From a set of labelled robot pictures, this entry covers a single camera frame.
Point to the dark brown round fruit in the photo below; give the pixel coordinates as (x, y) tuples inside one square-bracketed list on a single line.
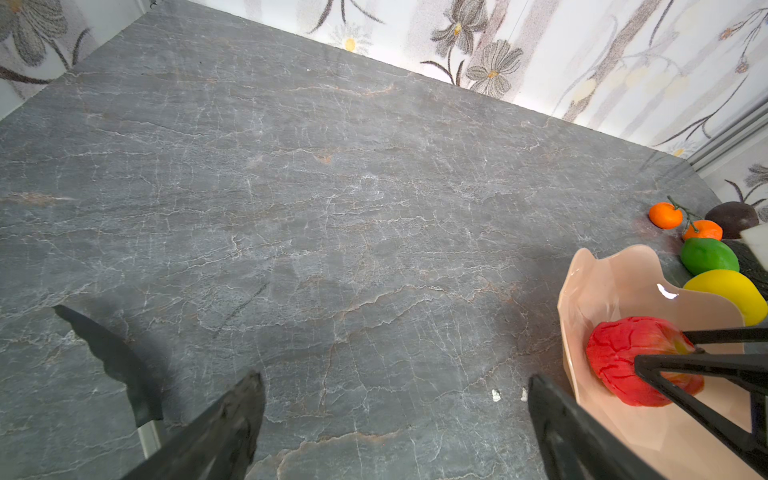
[(733, 217)]

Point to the pink scalloped fruit bowl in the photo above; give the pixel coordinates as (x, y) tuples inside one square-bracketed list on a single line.
[(628, 284)]

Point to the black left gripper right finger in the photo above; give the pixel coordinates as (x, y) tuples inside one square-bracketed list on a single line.
[(572, 444)]

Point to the green fake lime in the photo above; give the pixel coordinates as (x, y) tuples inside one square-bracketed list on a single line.
[(700, 255)]

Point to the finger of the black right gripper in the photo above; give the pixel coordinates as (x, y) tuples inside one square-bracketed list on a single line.
[(728, 336), (747, 371)]

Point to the yellow fake lemon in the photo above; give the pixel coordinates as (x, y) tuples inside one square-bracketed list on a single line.
[(736, 288)]

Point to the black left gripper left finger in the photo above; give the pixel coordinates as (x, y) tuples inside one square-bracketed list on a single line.
[(219, 444)]

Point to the dark fake avocado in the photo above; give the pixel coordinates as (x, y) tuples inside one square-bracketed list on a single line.
[(749, 265)]

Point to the small orange tangerine with stem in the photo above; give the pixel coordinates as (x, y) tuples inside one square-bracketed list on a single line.
[(668, 215)]

